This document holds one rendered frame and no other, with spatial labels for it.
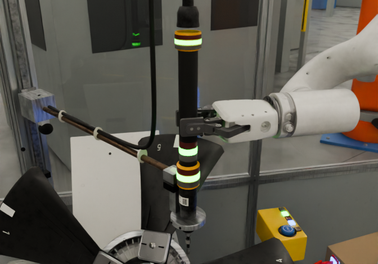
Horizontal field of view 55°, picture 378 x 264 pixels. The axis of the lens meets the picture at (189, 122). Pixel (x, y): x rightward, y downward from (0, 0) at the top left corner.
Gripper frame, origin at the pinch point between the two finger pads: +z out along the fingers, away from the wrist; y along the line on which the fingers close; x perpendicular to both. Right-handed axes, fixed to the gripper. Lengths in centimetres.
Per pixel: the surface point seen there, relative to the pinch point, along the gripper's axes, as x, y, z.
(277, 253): -37.7, 5.1, -22.8
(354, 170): -58, 70, -92
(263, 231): -53, 31, -31
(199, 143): -12.1, 15.9, -5.9
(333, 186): -66, 70, -82
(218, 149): -12.5, 13.0, -9.5
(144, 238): -31.1, 8.6, 8.4
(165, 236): -28.1, 4.7, 4.2
